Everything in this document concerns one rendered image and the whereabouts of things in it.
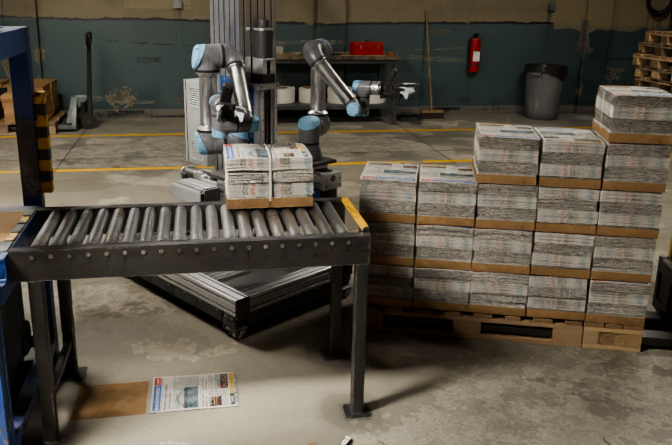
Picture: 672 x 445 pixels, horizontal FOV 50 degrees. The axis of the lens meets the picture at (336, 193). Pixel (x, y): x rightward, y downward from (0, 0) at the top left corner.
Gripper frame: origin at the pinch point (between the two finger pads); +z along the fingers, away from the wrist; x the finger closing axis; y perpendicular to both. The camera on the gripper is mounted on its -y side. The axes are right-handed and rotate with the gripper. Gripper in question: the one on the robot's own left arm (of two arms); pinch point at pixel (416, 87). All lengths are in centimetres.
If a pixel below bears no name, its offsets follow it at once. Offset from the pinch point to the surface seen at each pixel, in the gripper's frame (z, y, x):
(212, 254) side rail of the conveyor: -42, 27, 155
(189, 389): -66, 104, 145
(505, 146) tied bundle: 52, 17, 34
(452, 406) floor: 46, 109, 116
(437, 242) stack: 23, 66, 47
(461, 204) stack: 34, 46, 41
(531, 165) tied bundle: 65, 26, 32
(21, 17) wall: -593, 46, -367
